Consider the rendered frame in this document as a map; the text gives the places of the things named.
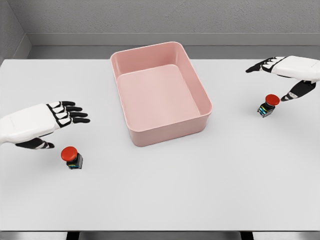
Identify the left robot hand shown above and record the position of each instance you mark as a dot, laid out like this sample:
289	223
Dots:
30	122

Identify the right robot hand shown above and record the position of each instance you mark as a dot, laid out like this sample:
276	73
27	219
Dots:
293	66

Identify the pink plastic basket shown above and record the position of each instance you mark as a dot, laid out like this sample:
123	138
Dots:
160	95

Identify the red button industrial switch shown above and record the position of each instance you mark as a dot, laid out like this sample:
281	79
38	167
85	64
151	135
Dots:
72	157
269	105

